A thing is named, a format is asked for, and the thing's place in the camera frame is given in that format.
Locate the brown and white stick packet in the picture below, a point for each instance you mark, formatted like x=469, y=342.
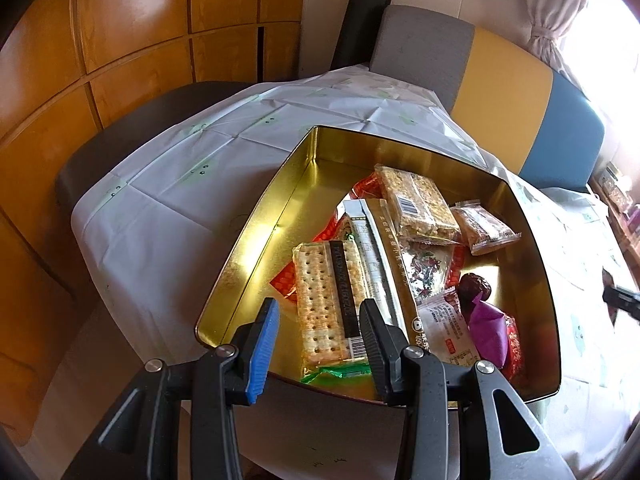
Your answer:
x=390, y=270

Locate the white snack packet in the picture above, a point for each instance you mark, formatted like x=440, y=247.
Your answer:
x=445, y=332

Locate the large red patterned snack bag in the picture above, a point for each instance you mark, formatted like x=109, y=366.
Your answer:
x=430, y=265

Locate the cracker packet with green ends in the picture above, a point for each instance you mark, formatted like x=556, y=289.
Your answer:
x=320, y=305

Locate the puffed rice cake packet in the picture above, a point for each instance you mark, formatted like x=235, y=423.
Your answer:
x=415, y=200

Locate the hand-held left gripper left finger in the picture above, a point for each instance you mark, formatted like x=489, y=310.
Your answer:
x=262, y=355

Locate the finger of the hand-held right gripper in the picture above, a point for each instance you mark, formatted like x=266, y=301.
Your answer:
x=622, y=300

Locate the dark grey seat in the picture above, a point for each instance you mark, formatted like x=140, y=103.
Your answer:
x=125, y=130

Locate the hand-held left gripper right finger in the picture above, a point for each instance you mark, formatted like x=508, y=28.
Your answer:
x=375, y=350

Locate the purple snack packet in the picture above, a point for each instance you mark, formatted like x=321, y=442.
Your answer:
x=485, y=327

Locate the dried red date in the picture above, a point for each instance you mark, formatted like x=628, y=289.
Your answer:
x=475, y=285

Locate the window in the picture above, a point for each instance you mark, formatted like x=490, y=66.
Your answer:
x=610, y=60

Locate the black rolled mat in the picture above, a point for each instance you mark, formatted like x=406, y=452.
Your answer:
x=360, y=25

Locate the tied pink curtain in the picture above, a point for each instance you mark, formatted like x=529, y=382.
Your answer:
x=550, y=10

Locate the red snack packet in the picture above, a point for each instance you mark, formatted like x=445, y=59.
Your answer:
x=515, y=345

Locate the small clear crispy snack packet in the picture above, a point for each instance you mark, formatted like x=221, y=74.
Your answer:
x=485, y=230

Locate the wooden wardrobe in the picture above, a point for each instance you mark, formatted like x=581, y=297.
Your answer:
x=125, y=20

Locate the white green-printed tablecloth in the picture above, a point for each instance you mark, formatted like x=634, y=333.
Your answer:
x=200, y=170

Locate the wooden side desk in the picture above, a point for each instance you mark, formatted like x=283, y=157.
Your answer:
x=615, y=220

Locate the gold and red tin box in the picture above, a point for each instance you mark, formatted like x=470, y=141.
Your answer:
x=280, y=195

